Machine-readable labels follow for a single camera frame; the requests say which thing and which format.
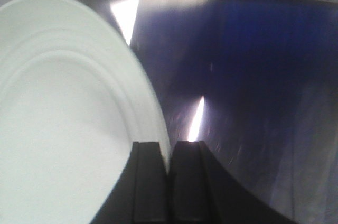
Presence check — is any pale green plate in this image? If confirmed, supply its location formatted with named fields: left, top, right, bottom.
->
left=1, top=0, right=170, bottom=223

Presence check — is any stainless steel shelf rack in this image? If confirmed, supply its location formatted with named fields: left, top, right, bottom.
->
left=1, top=0, right=337, bottom=223

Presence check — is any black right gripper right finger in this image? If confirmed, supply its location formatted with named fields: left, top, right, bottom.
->
left=170, top=141, right=292, bottom=223

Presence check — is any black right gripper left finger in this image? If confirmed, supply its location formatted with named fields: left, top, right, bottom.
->
left=91, top=142, right=169, bottom=223

